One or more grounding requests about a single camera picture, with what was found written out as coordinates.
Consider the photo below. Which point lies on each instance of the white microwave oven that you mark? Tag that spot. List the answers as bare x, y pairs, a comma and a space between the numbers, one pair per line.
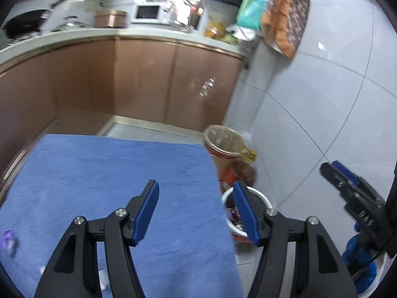
147, 12

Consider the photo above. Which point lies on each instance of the brown kitchen cabinet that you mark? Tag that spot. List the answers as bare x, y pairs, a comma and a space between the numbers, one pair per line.
139, 77

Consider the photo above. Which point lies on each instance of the blue mat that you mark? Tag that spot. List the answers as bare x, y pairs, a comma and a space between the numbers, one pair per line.
124, 161

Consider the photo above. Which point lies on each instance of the yellow jars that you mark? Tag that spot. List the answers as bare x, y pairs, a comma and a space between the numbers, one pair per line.
214, 29

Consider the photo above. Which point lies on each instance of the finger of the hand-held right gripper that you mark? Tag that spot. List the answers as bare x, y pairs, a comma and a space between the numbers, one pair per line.
332, 177
345, 172

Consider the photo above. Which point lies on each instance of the purple wrapper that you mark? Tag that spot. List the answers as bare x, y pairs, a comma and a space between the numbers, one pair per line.
9, 240

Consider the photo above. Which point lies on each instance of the cooking oil bottle yellow cap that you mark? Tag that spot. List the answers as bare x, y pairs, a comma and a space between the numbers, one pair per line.
246, 170

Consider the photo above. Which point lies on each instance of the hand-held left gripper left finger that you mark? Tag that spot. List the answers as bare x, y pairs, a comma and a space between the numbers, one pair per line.
145, 214

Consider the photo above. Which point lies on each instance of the white bin with black liner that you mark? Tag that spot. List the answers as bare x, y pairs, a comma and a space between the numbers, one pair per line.
237, 230

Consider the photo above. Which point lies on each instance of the person's right hand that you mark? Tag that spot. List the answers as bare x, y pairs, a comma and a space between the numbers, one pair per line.
359, 254

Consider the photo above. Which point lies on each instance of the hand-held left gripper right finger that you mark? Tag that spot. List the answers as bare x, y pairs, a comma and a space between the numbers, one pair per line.
246, 214

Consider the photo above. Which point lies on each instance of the beige bucket with clear liner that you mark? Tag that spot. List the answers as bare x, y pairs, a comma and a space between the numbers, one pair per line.
223, 161

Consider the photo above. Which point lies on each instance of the orange patterned cloth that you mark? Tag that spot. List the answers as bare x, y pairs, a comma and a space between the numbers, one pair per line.
285, 15

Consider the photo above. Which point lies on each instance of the green plastic bag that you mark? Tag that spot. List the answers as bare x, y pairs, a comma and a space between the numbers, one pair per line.
251, 11

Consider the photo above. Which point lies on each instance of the copper coloured box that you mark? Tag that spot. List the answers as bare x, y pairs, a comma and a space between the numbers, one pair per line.
110, 18

